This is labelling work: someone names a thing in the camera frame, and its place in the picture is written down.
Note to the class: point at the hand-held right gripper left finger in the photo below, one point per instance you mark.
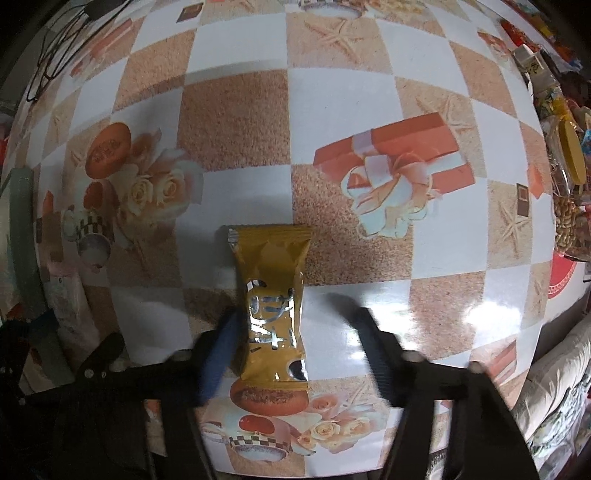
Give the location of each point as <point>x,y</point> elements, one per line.
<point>221,355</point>

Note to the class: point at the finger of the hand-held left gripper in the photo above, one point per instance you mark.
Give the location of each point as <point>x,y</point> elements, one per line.
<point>104,357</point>

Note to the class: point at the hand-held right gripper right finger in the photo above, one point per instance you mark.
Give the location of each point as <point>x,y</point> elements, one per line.
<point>378,355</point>

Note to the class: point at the gold snack packet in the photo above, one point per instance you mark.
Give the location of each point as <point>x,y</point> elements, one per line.
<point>272,295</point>

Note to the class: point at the white sofa cushion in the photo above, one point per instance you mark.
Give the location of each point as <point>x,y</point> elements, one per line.
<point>554,392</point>

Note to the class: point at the red round tray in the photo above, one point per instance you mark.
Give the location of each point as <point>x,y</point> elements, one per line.
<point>561,277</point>

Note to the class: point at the clear bag of peanuts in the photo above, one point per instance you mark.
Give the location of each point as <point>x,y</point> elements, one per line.
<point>565,221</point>

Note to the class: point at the clear jar with yellow lid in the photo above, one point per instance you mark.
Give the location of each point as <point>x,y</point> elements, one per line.
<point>571,147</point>

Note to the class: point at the white printed packet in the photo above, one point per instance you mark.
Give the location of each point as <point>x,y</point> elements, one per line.
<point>531,62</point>

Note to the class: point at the black power adapter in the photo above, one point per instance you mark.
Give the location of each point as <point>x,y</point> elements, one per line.
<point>104,5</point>

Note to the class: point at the pile of assorted snack packets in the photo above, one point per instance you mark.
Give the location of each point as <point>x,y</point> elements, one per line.
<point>563,27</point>

